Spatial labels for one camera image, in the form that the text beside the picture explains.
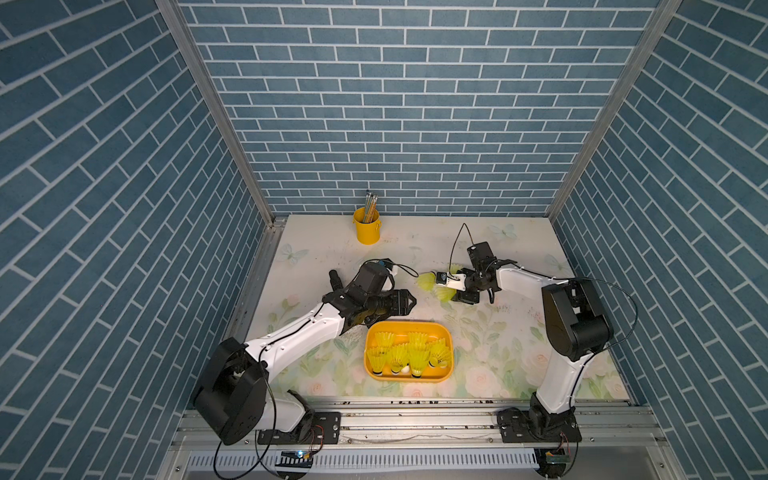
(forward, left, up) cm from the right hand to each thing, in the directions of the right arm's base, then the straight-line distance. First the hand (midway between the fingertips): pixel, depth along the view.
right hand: (459, 286), depth 100 cm
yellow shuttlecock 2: (-3, +5, -1) cm, 6 cm away
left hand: (-15, +15, +13) cm, 24 cm away
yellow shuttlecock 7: (-21, +13, +3) cm, 25 cm away
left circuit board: (-50, +41, -4) cm, 65 cm away
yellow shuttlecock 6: (-26, +18, +4) cm, 32 cm away
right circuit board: (-46, -21, -3) cm, 50 cm away
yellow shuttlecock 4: (-27, +24, +3) cm, 36 cm away
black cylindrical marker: (-3, +42, +2) cm, 42 cm away
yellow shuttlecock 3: (+3, +3, +7) cm, 8 cm away
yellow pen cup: (+18, +33, +4) cm, 38 cm away
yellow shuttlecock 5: (-22, +23, +3) cm, 32 cm away
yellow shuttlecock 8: (-28, +13, +5) cm, 31 cm away
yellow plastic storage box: (-17, +8, +1) cm, 19 cm away
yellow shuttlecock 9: (-24, +7, +3) cm, 25 cm away
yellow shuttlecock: (+2, +11, -1) cm, 11 cm away
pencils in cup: (+23, +33, +13) cm, 42 cm away
